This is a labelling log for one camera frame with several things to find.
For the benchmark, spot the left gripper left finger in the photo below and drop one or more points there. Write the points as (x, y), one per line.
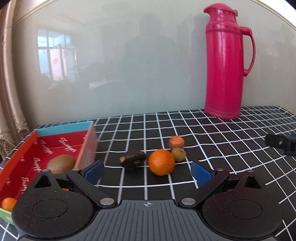
(84, 182)

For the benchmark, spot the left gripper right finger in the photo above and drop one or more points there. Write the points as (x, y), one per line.
(209, 181)

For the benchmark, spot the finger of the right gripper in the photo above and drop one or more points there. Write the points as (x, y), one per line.
(286, 143)

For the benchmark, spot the brown kiwi fruit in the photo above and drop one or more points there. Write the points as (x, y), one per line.
(61, 164)

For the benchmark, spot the orange tangerine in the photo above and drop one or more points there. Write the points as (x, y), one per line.
(161, 162)

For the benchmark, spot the orange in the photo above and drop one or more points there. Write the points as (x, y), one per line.
(8, 204)

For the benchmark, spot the small green kiwi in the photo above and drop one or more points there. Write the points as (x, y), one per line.
(179, 154)

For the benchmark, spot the colourful cardboard box tray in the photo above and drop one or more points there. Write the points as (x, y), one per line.
(78, 141)

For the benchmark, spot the dark brown date fruit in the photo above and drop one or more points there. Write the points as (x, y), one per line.
(132, 159)

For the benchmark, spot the black white checkered tablecloth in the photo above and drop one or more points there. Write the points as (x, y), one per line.
(235, 145)

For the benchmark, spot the beige lace curtain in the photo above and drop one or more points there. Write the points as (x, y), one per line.
(14, 126)

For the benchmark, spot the pink thermos flask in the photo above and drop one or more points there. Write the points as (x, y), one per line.
(225, 61)

